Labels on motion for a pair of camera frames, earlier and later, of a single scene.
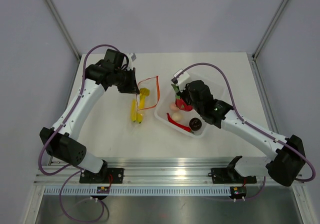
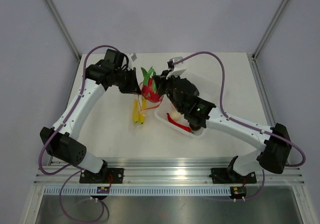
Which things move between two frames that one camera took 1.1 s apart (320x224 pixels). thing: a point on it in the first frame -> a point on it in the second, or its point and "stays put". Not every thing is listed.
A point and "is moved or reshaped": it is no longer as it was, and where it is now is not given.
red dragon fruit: [180, 103] is moved or reshaped
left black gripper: [132, 88] stays put
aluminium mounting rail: [159, 173] stays put
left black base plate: [104, 175] stays put
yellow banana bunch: [137, 114] stays put
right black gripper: [182, 93] -> [162, 81]
